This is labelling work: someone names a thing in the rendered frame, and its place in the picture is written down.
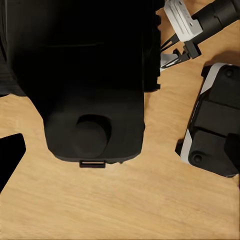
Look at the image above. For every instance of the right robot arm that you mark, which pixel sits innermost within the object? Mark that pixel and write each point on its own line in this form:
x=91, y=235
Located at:
x=194, y=29

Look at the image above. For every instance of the camera tripod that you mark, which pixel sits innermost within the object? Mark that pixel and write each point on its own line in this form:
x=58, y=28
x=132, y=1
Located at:
x=155, y=63

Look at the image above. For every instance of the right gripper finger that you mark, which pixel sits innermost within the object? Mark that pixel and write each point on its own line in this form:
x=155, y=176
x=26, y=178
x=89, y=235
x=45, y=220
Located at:
x=173, y=40
x=184, y=57

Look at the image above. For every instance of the digital camera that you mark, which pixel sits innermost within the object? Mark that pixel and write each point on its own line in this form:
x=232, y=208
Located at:
x=81, y=62

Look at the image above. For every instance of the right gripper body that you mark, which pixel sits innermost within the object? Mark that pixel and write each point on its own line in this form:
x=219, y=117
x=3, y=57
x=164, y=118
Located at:
x=210, y=24

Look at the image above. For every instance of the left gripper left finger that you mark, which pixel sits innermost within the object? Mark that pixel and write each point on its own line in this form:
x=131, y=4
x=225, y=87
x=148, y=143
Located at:
x=12, y=149

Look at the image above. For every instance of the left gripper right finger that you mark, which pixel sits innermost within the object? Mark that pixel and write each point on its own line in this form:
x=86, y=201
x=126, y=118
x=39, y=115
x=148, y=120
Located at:
x=232, y=149

